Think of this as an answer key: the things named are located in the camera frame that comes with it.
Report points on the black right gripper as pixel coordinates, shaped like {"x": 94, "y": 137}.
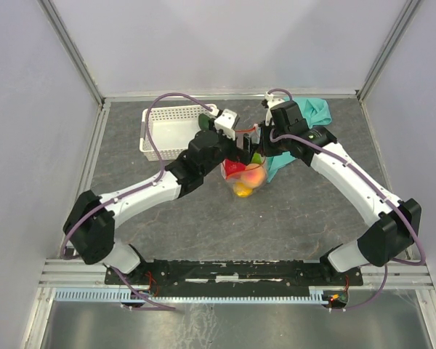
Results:
{"x": 265, "y": 130}

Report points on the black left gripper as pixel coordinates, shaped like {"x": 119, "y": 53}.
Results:
{"x": 239, "y": 155}

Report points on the green toy watermelon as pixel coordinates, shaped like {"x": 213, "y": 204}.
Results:
{"x": 258, "y": 159}

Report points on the red toy apple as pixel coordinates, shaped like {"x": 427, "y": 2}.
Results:
{"x": 231, "y": 167}

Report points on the toy peach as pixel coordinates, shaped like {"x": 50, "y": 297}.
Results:
{"x": 253, "y": 176}

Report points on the clear zip top bag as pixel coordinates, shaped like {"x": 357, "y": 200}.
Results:
{"x": 255, "y": 133}

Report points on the dark green toy avocado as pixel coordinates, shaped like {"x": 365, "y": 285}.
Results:
{"x": 204, "y": 121}

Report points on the yellow toy lemon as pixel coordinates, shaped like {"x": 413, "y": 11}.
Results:
{"x": 241, "y": 190}

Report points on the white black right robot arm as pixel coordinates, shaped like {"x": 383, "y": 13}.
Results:
{"x": 393, "y": 224}

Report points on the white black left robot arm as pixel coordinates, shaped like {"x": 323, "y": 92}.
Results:
{"x": 93, "y": 220}

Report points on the teal cloth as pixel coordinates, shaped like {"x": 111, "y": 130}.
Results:
{"x": 317, "y": 113}

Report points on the white perforated plastic basket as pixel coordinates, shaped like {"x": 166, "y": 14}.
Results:
{"x": 171, "y": 129}

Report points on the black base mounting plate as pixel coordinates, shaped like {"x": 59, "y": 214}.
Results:
{"x": 165, "y": 273}

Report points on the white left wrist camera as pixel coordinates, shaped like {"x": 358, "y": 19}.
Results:
{"x": 226, "y": 123}

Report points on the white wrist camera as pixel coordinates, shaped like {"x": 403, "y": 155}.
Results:
{"x": 270, "y": 101}
{"x": 226, "y": 123}

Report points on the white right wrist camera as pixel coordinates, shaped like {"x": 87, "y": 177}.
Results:
{"x": 270, "y": 101}

